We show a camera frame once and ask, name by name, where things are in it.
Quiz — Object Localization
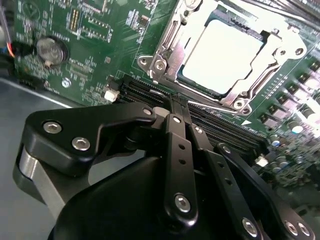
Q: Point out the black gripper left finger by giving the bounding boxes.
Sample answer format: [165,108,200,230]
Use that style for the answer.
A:
[12,94,200,225]

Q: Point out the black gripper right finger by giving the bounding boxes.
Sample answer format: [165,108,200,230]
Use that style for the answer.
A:
[179,96,316,240]

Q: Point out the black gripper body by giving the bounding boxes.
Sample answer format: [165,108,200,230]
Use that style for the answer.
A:
[47,156,236,240]

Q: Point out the silver square CPU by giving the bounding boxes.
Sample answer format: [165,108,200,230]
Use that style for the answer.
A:
[181,11,266,96]

